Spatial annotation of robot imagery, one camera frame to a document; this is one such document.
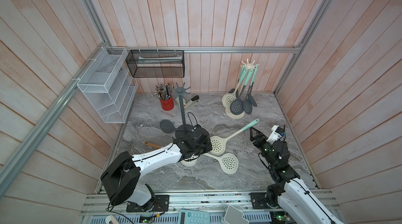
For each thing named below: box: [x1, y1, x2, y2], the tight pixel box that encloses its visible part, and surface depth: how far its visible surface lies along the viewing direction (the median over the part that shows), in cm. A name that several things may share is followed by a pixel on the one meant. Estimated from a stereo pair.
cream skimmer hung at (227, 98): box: [221, 68, 248, 109], surface depth 100 cm
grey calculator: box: [177, 208, 211, 224], surface depth 70 cm
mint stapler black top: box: [183, 95, 200, 110], surface depth 113 cm
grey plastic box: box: [224, 205, 250, 224], surface depth 63 cm
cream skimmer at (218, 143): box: [209, 118, 260, 155], surface depth 85 cm
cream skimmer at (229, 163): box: [203, 152, 239, 175], surface depth 86 cm
